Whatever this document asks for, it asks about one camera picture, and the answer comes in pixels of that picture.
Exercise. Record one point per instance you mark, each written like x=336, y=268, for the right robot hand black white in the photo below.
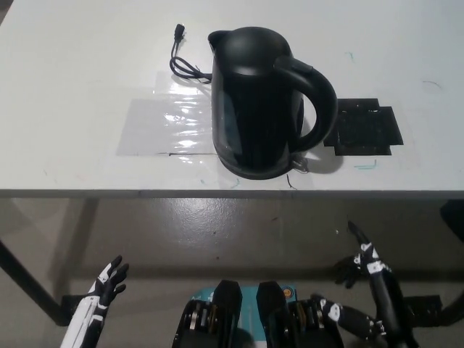
x=389, y=297

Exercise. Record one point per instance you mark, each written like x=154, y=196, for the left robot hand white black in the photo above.
x=96, y=293

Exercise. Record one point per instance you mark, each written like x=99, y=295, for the black electric kettle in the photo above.
x=250, y=108

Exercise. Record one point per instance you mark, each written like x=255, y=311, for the black teal robot body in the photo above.
x=226, y=311

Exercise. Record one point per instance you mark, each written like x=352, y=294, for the black floor foot plate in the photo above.
x=424, y=306
x=74, y=308

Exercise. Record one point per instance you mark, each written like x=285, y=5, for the black metal table leg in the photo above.
x=25, y=279
x=454, y=213

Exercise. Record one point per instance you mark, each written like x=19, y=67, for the black tape patch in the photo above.
x=362, y=127

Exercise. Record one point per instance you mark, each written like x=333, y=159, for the transparent tape sheet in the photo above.
x=163, y=123

